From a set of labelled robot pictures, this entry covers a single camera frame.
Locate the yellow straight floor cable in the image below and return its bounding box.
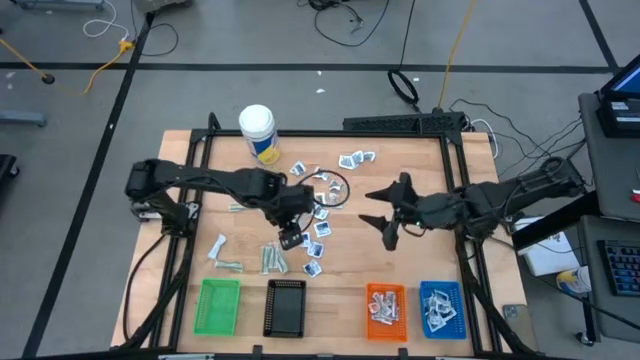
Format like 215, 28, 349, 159
437, 0, 476, 111

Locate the yellow floor cable with plug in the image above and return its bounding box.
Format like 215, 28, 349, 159
0, 37, 136, 97

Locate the grey phone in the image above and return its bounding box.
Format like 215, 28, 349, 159
501, 302, 531, 346

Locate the black tangled floor cable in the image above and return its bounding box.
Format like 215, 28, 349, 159
297, 0, 392, 49

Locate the white-lidded wipes canister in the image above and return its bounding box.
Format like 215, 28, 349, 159
238, 103, 281, 166

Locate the black plastic basket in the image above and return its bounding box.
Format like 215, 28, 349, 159
262, 278, 307, 339

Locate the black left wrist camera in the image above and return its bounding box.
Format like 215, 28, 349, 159
278, 223, 304, 251

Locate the grey desk top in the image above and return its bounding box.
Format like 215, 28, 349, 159
578, 92, 640, 224

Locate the orange plastic basket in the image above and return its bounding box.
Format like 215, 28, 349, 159
365, 282, 409, 343

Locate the lying wipes canister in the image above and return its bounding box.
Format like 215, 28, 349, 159
556, 266, 594, 296

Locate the black coiled floor cable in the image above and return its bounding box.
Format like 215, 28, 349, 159
387, 0, 421, 114

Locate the grey floor object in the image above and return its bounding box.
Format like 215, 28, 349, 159
132, 0, 194, 14

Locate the long grey floor bar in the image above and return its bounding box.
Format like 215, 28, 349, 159
12, 0, 106, 12

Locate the green plastic basket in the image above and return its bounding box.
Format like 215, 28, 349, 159
193, 277, 242, 337

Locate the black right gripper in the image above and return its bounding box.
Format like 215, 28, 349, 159
358, 173, 444, 252

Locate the black chair base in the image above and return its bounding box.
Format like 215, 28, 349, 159
0, 153, 21, 185

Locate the white floor cable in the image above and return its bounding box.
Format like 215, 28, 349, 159
82, 0, 132, 42

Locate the black looped floor cable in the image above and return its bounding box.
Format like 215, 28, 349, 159
130, 0, 180, 57

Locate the white cable by table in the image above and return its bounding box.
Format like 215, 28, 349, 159
469, 118, 500, 160

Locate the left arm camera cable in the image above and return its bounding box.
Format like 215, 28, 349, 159
298, 168, 351, 209

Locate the black keyboard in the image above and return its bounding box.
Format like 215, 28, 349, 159
597, 239, 640, 297

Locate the grey desk with keyboard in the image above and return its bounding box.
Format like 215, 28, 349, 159
577, 214, 640, 344

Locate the blue plastic basket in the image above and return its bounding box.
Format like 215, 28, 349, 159
418, 280, 468, 342

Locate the black perforated bar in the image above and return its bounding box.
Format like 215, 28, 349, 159
342, 110, 468, 135

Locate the black cable bundle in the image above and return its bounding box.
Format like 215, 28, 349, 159
448, 97, 596, 171

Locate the black device with labels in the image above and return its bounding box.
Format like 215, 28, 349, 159
594, 97, 640, 140

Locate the monitor with blue screen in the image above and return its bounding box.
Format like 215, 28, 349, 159
599, 52, 640, 101

